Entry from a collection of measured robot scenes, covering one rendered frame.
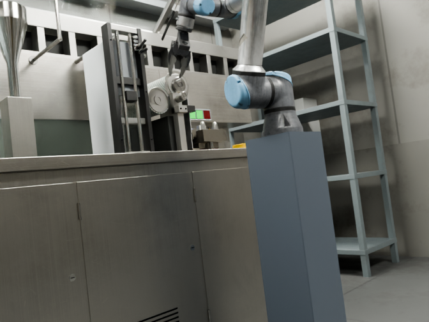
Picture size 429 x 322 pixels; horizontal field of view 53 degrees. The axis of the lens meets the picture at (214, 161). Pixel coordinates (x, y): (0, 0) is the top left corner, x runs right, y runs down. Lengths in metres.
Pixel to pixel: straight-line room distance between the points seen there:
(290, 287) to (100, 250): 0.65
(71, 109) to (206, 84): 0.92
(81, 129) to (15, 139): 0.49
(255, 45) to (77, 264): 0.91
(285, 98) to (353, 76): 2.40
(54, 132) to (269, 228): 1.10
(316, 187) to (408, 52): 2.36
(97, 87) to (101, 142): 0.24
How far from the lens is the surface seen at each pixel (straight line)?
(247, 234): 1.92
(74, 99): 2.17
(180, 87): 2.09
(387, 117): 3.77
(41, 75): 2.14
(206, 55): 2.79
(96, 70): 2.03
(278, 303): 1.59
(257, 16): 1.49
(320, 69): 4.10
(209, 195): 1.77
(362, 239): 3.14
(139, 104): 1.84
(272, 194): 1.51
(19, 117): 1.76
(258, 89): 1.49
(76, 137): 2.14
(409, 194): 3.71
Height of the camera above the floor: 0.75
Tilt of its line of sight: 3 degrees up
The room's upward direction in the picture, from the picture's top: 7 degrees counter-clockwise
